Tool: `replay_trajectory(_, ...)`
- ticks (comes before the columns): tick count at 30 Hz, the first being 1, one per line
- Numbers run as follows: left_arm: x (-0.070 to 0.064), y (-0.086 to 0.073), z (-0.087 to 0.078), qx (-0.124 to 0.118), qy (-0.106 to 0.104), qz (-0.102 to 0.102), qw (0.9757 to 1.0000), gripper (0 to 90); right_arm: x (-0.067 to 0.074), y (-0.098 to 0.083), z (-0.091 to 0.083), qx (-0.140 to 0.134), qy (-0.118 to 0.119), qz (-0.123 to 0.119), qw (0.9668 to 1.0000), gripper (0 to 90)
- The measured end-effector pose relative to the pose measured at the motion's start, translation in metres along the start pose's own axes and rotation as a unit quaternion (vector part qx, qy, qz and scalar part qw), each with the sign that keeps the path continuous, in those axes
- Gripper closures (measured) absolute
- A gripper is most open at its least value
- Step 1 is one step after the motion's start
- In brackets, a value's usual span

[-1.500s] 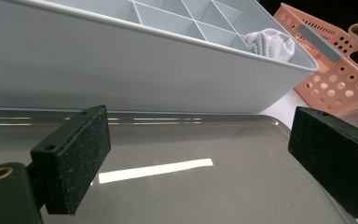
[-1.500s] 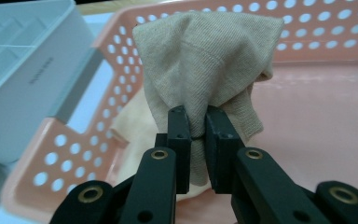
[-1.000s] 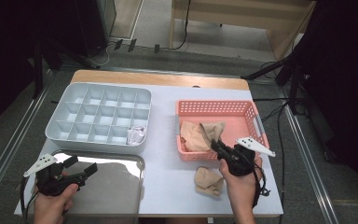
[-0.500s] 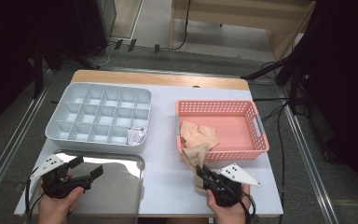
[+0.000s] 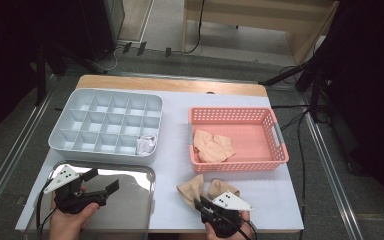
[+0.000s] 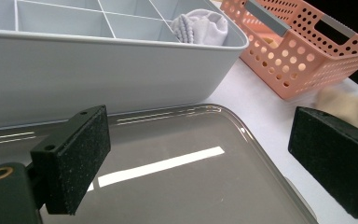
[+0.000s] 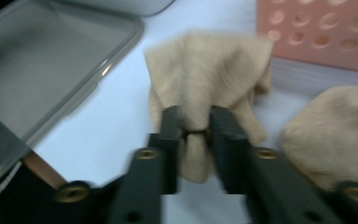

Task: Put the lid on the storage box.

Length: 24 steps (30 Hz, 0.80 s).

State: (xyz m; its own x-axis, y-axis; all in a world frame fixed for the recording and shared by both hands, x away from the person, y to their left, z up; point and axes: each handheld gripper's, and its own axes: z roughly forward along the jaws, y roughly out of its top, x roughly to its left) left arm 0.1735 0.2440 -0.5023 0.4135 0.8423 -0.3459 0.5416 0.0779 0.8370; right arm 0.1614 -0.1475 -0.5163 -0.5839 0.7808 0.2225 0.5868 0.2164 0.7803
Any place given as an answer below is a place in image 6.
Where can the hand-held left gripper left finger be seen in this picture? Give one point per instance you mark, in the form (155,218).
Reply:
(74,161)

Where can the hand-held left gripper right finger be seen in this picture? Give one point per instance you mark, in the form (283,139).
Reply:
(338,165)

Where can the tan sock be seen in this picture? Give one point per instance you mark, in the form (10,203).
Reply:
(348,105)

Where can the grey divided organizer box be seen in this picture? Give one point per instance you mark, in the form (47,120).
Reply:
(105,71)

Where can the pink perforated plastic basket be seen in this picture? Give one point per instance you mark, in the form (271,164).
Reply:
(295,59)

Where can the white sock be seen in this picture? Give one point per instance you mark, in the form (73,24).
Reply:
(183,29)
(208,28)

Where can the shiny metal tray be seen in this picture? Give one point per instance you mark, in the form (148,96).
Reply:
(183,174)

